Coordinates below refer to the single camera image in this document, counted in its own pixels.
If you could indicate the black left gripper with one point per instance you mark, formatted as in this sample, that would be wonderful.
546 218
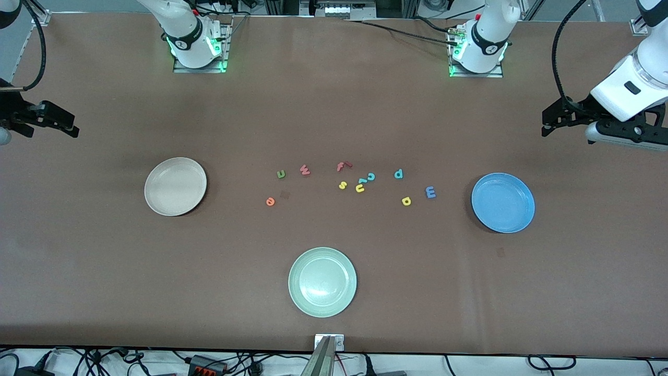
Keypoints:
580 110

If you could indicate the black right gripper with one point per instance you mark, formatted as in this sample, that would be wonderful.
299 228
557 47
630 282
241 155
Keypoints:
11 112

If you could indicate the blue foam letter E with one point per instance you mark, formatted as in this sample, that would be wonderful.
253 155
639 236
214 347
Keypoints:
430 192

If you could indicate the red foam letter w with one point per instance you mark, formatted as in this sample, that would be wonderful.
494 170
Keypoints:
305 170

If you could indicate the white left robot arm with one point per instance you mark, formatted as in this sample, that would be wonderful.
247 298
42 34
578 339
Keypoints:
490 36

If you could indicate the blue round plate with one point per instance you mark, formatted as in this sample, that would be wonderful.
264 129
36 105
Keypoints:
503 202

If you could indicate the beige round plate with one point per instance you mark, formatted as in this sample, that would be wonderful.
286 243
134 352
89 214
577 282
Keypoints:
175 186

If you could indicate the pale green round plate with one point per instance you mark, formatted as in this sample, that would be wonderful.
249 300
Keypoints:
322 282

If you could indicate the black orange power strip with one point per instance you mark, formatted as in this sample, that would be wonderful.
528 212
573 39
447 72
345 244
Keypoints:
206 364

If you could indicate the aluminium profile bar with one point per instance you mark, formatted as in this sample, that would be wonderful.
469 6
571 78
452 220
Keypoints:
321 363

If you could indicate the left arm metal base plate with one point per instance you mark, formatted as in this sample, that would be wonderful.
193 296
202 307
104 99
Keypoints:
496 74

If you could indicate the aluminium table corner bracket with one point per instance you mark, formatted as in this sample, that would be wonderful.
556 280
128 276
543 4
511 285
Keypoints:
42 19
637 28

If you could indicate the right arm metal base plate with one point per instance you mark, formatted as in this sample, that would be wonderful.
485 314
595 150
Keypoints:
222 57

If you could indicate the grey connector box on frame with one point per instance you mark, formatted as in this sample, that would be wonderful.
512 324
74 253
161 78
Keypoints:
339 9

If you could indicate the silver camera mount plate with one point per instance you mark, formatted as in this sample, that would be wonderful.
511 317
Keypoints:
339 342

